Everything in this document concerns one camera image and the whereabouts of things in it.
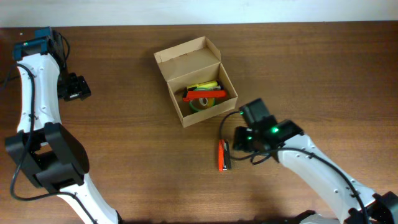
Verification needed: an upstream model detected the green tape roll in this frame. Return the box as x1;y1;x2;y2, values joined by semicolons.
189;99;202;113

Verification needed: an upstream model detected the orange black stapler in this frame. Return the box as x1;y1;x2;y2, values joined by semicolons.
218;139;232;171

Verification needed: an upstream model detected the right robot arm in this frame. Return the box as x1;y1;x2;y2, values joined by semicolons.
233;98;397;223

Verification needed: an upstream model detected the small yellow tape roll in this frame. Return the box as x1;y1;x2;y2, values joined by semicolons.
195;98;216;110

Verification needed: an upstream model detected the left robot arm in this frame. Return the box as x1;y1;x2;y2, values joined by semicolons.
5;27;123;223

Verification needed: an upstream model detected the brown cardboard box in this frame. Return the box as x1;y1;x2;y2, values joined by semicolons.
154;36;238;128

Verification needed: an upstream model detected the yellow highlighter pen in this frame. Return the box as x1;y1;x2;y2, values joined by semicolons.
186;80;218;90

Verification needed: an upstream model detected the orange utility knife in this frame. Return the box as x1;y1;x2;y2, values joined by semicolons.
182;90;227;102

